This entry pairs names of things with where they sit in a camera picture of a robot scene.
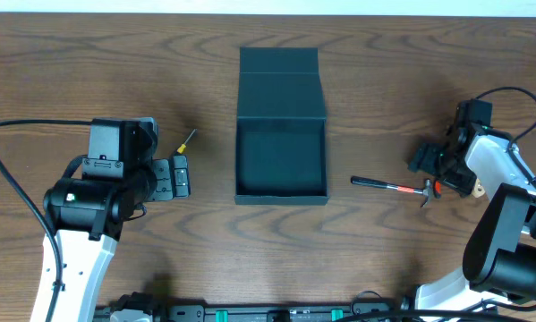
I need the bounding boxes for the red handled cutting pliers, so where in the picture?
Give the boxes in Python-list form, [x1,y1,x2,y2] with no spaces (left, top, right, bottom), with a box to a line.
[433,181,441,199]

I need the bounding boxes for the small claw hammer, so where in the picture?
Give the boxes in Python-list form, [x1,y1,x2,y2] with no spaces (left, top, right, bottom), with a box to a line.
[350,176,435,208]

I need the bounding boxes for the black yellow screwdriver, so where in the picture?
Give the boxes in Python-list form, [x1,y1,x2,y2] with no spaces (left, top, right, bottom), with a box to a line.
[175,129,198,155]

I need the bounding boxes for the orange scraper wooden handle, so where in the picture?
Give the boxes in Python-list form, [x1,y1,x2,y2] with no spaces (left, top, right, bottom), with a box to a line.
[471,178,486,199]

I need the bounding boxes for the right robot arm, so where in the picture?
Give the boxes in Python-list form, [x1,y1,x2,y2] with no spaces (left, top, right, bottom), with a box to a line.
[409,99,536,310]

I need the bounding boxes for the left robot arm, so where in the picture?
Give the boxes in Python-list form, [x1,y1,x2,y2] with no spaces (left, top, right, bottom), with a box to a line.
[30,117,191,321]

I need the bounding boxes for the dark green open gift box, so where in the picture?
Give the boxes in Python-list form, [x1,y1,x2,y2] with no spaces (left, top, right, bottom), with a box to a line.
[234,47,329,206]

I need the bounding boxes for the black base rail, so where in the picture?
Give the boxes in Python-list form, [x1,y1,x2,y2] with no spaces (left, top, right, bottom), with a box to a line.
[92,292,412,322]

